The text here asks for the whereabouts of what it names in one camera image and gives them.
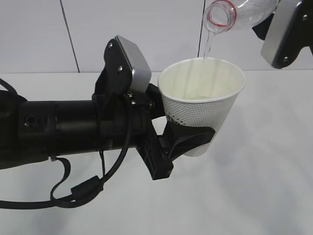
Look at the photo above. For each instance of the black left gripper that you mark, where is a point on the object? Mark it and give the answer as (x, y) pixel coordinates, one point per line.
(158, 151)

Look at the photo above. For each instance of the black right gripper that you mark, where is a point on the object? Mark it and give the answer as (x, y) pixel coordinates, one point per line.
(297, 35)

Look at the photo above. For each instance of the clear plastic water bottle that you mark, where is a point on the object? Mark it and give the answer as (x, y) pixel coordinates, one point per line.
(225, 15)

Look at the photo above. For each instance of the white paper cup green logo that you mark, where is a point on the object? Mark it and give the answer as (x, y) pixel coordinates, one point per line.
(200, 92)

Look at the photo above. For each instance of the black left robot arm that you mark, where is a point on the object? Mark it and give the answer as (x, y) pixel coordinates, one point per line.
(33, 131)

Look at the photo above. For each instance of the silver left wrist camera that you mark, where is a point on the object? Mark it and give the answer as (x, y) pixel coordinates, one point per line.
(125, 69)

